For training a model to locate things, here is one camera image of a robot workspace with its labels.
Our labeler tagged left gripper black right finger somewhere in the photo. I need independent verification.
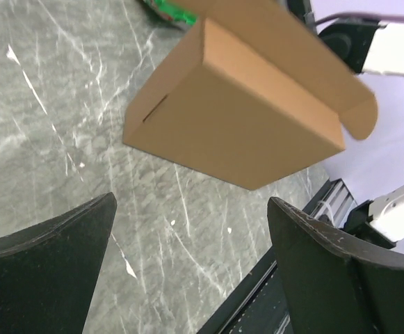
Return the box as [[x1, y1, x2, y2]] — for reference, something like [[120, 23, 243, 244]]
[[267, 197, 404, 333]]

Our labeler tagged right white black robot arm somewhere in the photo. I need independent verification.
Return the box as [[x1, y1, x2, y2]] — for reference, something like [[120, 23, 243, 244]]
[[318, 12, 404, 249]]

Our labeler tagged green Chuba chips bag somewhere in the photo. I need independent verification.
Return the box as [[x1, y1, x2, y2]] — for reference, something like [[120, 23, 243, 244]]
[[143, 0, 197, 26]]

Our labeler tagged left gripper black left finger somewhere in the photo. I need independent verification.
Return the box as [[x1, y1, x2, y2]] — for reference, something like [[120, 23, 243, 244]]
[[0, 193, 117, 333]]

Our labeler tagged aluminium frame rail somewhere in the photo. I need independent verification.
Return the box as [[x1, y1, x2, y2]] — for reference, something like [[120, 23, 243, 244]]
[[312, 180, 357, 229]]

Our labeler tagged brown cardboard box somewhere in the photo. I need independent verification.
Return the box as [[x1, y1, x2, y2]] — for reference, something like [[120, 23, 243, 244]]
[[123, 1, 378, 190]]

